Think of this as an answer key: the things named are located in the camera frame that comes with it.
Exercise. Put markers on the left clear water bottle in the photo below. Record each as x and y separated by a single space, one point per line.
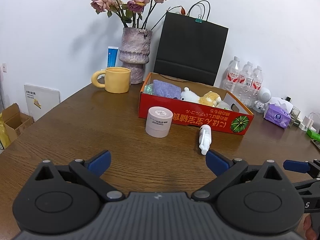
232 75

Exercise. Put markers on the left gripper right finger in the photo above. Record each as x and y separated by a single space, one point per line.
228 173

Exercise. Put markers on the right clear water bottle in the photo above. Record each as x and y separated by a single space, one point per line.
256 84

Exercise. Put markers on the middle clear water bottle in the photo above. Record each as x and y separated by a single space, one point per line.
244 83

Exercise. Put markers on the white cosmetic tube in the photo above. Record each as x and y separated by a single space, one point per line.
205 139

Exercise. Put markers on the person's right hand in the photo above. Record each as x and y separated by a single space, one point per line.
310 234

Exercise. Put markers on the red cardboard pumpkin box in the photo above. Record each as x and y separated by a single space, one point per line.
236 120

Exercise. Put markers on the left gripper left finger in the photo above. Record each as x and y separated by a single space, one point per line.
88 172

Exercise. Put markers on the blue white tube box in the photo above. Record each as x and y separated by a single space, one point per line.
112 56

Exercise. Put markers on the purple tissue pack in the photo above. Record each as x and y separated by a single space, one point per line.
278 112

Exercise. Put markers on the pink round jar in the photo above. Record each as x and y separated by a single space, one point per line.
158 121

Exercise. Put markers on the yellow ceramic mug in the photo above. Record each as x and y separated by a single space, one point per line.
116 79

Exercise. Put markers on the white wall panel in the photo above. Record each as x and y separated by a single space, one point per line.
40 100

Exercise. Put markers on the teal binder clip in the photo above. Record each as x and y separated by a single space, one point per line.
199 19

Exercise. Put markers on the green object at edge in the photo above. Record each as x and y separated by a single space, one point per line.
313 135

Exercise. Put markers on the white charger plug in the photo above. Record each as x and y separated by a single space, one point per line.
308 122

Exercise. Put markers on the white robot speaker figure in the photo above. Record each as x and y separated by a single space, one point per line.
263 97

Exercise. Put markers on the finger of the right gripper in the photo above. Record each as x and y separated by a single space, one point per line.
312 168

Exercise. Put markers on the white and tan plush toy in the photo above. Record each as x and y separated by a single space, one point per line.
211 99

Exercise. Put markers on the clear water bottle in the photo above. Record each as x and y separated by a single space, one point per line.
244 83
256 84
232 75

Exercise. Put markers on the black paper shopping bag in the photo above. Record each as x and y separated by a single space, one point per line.
189 50

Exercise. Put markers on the small cardboard box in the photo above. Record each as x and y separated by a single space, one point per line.
13 124

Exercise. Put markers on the purple knit pouch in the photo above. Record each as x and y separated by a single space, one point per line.
167 90

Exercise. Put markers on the purple textured vase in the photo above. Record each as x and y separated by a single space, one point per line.
134 52

